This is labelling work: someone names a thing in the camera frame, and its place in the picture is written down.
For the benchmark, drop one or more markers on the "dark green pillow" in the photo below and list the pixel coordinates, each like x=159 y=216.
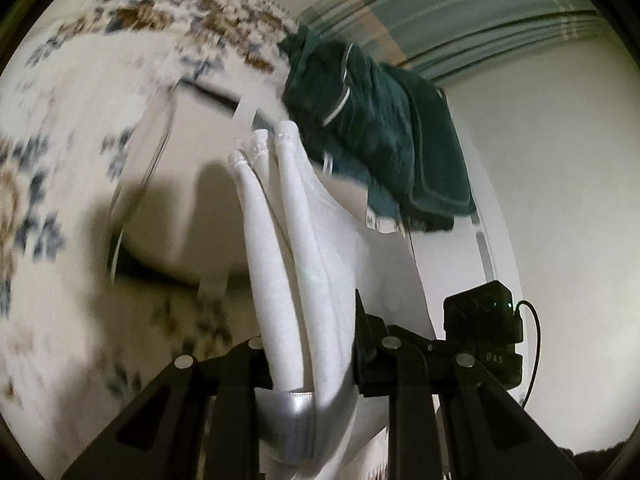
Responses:
x=440 y=170

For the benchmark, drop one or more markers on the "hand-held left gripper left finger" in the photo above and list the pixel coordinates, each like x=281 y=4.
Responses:
x=235 y=370

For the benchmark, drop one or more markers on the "white headboard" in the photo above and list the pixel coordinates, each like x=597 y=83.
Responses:
x=500 y=240

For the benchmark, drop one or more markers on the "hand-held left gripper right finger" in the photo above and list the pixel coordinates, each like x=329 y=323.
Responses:
x=370 y=355

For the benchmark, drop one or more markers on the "dark green blanket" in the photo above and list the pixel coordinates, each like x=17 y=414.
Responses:
x=350 y=125

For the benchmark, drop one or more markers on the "white t-shirt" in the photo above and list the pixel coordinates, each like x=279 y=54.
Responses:
x=300 y=260

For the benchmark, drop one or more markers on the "beige tank top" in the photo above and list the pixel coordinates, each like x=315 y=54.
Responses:
x=170 y=220

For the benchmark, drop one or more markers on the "green striped curtain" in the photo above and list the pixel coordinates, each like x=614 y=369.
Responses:
x=450 y=10

